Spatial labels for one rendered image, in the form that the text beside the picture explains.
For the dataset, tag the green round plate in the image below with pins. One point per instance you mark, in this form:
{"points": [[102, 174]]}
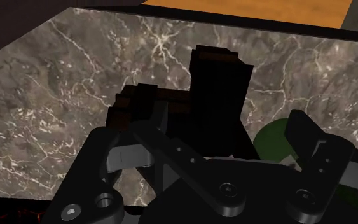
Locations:
{"points": [[270, 142]]}

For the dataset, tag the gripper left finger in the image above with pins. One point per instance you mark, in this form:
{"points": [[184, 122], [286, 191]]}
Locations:
{"points": [[82, 173]]}

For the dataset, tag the black and brown blocky object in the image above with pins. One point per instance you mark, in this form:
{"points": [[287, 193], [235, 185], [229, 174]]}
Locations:
{"points": [[216, 102]]}

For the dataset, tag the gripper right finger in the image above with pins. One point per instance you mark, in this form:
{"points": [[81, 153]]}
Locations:
{"points": [[318, 161]]}

